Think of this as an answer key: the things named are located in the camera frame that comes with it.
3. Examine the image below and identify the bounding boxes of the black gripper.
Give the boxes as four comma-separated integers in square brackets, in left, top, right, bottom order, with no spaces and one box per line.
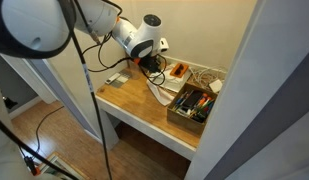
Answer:
[140,54,163,76]

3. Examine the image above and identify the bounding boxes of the orange flat case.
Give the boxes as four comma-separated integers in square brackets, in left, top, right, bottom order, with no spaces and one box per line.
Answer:
[169,62,190,79]

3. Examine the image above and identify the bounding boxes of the black glasses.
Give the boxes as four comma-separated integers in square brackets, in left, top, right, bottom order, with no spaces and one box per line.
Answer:
[175,63,186,74]

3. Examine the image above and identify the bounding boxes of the white flat book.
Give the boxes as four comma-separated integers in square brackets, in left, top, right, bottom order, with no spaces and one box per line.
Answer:
[153,64,192,94]

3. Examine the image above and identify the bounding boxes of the small grey box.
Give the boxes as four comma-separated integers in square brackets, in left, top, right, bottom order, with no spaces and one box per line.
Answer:
[110,70,132,89]

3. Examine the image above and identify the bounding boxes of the white remote control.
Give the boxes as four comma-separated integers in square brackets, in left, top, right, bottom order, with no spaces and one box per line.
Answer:
[104,72,122,85]

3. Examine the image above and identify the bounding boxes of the blue pen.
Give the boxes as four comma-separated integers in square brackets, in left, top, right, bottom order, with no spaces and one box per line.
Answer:
[175,91,189,108]

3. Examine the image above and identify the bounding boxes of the orange marker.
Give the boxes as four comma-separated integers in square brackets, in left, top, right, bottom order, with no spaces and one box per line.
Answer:
[197,93,213,105]

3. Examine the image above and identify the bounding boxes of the large open cardboard box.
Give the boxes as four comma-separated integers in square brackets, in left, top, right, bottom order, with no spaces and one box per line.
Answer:
[166,82,219,136]

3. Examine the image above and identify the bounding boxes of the white power adapter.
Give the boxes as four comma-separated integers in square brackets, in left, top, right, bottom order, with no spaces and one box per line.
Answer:
[208,79,224,94]

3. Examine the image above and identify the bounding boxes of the dark green round roll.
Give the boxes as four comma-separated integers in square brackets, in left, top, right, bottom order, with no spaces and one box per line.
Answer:
[193,111,210,124]

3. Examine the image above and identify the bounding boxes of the wood framed white panel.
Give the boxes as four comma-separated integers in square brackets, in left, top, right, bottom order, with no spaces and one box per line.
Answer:
[38,151,92,180]

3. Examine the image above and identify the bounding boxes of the white cable bundle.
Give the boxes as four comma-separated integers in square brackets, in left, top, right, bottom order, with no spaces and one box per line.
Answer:
[187,65,228,91]

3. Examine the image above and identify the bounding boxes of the black robot cable white label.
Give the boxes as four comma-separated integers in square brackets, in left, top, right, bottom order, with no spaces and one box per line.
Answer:
[69,29,114,180]

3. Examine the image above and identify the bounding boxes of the black floor cable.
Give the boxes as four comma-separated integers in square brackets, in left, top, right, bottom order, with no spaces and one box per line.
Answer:
[34,105,66,158]

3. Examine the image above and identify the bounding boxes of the orange black cable connector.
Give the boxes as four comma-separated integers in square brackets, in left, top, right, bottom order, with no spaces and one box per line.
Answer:
[23,155,42,177]

